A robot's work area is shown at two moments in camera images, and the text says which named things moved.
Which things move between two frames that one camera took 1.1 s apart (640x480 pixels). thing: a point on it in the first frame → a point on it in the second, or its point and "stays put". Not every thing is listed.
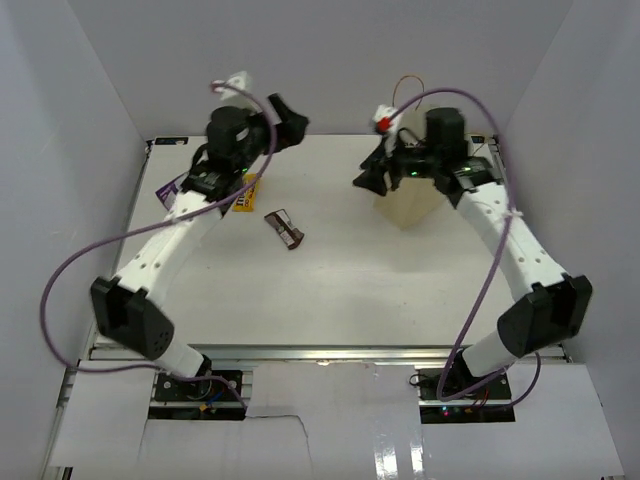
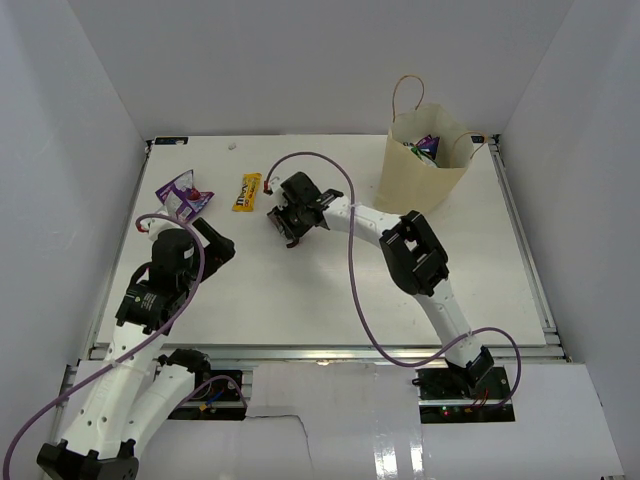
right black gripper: (373, 177) → (293, 230)
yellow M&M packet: (245, 202) stays put
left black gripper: (295, 123) → (219, 250)
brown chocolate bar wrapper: (280, 221) stays put
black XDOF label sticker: (171, 141) stays put
